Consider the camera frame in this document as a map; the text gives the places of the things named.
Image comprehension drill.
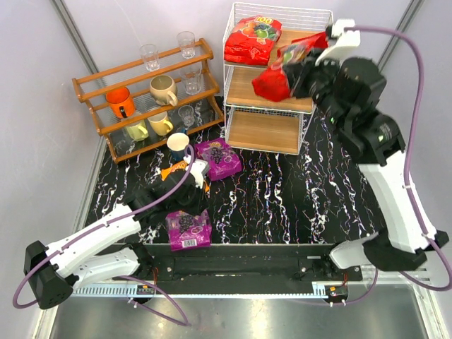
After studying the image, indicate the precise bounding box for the red candy bag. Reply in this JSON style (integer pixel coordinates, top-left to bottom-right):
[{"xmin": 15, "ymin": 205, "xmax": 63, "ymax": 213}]
[
  {"xmin": 251, "ymin": 32, "xmax": 328, "ymax": 102},
  {"xmin": 224, "ymin": 16, "xmax": 283, "ymax": 66}
]

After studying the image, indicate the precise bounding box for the purple candy bag front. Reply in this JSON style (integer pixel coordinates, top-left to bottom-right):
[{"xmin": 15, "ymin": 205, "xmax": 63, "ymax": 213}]
[{"xmin": 165, "ymin": 209, "xmax": 212, "ymax": 251}]

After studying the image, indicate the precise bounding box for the purple candy bag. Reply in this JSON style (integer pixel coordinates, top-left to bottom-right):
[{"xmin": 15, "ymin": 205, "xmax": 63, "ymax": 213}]
[
  {"xmin": 165, "ymin": 209, "xmax": 212, "ymax": 251},
  {"xmin": 195, "ymin": 138, "xmax": 243, "ymax": 181}
]

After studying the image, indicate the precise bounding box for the orange candy bag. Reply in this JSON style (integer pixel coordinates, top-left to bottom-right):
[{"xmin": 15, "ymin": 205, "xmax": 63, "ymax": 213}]
[{"xmin": 161, "ymin": 160, "xmax": 189, "ymax": 184}]

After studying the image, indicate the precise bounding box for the purple candy bag back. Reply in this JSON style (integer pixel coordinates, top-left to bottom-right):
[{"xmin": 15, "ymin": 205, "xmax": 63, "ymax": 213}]
[{"xmin": 195, "ymin": 138, "xmax": 243, "ymax": 181}]

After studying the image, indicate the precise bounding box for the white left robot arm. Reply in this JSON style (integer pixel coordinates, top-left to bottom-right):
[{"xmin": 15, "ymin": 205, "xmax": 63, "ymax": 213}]
[{"xmin": 13, "ymin": 145, "xmax": 208, "ymax": 309}]

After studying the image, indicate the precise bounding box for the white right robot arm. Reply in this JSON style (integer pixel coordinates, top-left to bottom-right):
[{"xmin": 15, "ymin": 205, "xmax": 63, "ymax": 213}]
[{"xmin": 294, "ymin": 56, "xmax": 449, "ymax": 272}]

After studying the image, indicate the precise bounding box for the clear glass bottom shelf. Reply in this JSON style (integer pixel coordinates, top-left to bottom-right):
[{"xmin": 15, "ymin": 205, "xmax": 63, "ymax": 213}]
[{"xmin": 178, "ymin": 105, "xmax": 195, "ymax": 129}]

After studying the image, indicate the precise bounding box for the clear glass shelf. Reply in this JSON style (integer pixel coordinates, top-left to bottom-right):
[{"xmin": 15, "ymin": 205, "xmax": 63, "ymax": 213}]
[
  {"xmin": 178, "ymin": 105, "xmax": 195, "ymax": 129},
  {"xmin": 179, "ymin": 64, "xmax": 201, "ymax": 95}
]

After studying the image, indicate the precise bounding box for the clear glass middle shelf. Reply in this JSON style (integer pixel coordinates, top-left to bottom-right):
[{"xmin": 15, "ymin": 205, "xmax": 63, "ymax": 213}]
[{"xmin": 179, "ymin": 64, "xmax": 201, "ymax": 95}]

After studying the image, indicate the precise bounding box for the blue mug white inside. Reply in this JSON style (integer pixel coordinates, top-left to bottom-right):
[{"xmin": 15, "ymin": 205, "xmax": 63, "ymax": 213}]
[{"xmin": 167, "ymin": 132, "xmax": 190, "ymax": 162}]

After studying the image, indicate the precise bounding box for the yellow mug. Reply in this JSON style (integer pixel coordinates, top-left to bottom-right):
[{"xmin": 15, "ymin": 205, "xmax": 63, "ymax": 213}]
[{"xmin": 148, "ymin": 112, "xmax": 174, "ymax": 136}]

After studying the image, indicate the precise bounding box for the pale green mug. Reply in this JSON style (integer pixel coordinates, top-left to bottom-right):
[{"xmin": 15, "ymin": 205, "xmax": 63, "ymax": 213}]
[{"xmin": 125, "ymin": 120, "xmax": 149, "ymax": 141}]

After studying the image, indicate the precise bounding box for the wooden cup rack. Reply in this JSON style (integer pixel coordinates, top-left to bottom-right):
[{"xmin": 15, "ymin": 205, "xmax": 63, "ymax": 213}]
[{"xmin": 72, "ymin": 38, "xmax": 224, "ymax": 163}]

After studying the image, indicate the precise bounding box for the clear glass top right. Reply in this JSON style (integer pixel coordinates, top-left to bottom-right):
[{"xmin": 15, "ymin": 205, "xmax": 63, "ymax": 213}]
[{"xmin": 177, "ymin": 31, "xmax": 196, "ymax": 59}]

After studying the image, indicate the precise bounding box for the clear glass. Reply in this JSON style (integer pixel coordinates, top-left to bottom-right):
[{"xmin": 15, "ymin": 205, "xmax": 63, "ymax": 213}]
[
  {"xmin": 139, "ymin": 44, "xmax": 160, "ymax": 72},
  {"xmin": 177, "ymin": 31, "xmax": 196, "ymax": 59}
]

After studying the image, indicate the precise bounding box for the beige round mug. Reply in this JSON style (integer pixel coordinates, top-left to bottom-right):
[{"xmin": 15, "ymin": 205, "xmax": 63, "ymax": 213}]
[{"xmin": 150, "ymin": 75, "xmax": 178, "ymax": 107}]

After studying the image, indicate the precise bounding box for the orange mug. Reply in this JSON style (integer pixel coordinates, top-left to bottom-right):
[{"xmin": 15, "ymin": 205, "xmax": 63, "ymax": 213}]
[{"xmin": 105, "ymin": 87, "xmax": 136, "ymax": 119}]

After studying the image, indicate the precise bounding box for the clear glass top left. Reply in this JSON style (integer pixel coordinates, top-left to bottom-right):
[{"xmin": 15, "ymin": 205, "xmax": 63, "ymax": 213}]
[{"xmin": 139, "ymin": 44, "xmax": 160, "ymax": 72}]

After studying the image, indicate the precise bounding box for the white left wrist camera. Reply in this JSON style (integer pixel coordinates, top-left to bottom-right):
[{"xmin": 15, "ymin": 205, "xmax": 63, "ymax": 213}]
[{"xmin": 189, "ymin": 159, "xmax": 210, "ymax": 189}]

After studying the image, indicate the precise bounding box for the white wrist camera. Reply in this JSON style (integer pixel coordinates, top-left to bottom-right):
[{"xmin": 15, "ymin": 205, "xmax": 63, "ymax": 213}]
[
  {"xmin": 189, "ymin": 159, "xmax": 210, "ymax": 189},
  {"xmin": 315, "ymin": 19, "xmax": 361, "ymax": 66}
]

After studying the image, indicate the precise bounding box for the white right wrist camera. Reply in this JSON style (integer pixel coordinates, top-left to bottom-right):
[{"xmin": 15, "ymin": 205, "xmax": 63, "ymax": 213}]
[{"xmin": 315, "ymin": 19, "xmax": 361, "ymax": 66}]

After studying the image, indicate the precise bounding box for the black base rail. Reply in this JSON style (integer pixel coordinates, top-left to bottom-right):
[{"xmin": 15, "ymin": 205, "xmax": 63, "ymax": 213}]
[{"xmin": 112, "ymin": 242, "xmax": 363, "ymax": 283}]

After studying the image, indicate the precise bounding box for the white wire wooden shelf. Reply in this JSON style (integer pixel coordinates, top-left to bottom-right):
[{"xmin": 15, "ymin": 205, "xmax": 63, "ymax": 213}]
[{"xmin": 223, "ymin": 2, "xmax": 333, "ymax": 155}]

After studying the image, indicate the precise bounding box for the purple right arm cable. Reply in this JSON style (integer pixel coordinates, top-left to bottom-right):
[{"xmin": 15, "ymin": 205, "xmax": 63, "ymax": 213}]
[{"xmin": 292, "ymin": 24, "xmax": 452, "ymax": 307}]

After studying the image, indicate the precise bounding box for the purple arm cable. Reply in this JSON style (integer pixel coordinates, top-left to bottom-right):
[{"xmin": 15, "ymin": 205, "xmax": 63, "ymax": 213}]
[
  {"xmin": 292, "ymin": 24, "xmax": 452, "ymax": 307},
  {"xmin": 12, "ymin": 143, "xmax": 196, "ymax": 328}
]

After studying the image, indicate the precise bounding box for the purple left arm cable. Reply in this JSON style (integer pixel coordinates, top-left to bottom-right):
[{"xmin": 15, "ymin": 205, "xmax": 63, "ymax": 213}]
[{"xmin": 12, "ymin": 143, "xmax": 196, "ymax": 328}]

